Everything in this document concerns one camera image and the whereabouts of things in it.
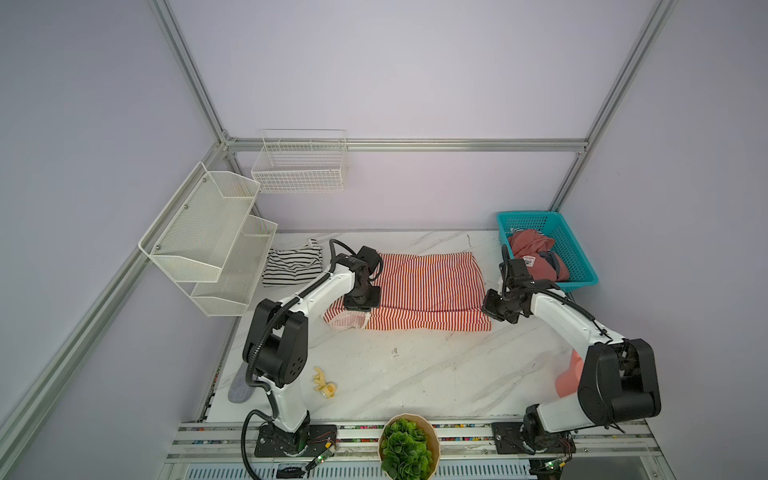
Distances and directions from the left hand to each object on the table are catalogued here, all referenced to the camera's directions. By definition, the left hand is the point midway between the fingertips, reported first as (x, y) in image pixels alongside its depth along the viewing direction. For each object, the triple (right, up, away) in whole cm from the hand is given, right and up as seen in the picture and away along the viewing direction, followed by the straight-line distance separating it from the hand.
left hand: (367, 309), depth 88 cm
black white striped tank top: (-29, +13, +19) cm, 37 cm away
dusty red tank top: (+58, +20, +19) cm, 64 cm away
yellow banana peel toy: (-10, -20, -8) cm, 24 cm away
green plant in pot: (+11, -26, -25) cm, 37 cm away
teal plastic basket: (+72, +11, +12) cm, 74 cm away
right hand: (+35, 0, +1) cm, 35 cm away
